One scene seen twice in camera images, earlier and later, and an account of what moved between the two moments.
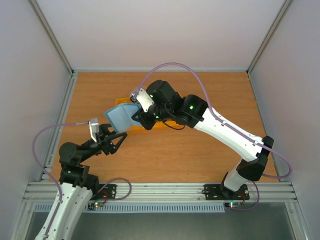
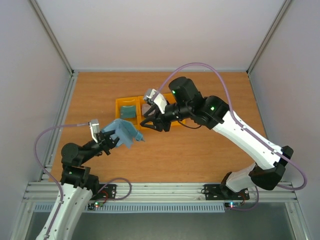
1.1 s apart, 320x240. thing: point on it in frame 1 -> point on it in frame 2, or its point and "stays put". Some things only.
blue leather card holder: [121, 116] -> [126, 133]
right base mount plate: [218, 192] stays put
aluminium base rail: [168, 192] stays put
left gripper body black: [101, 140] stays put
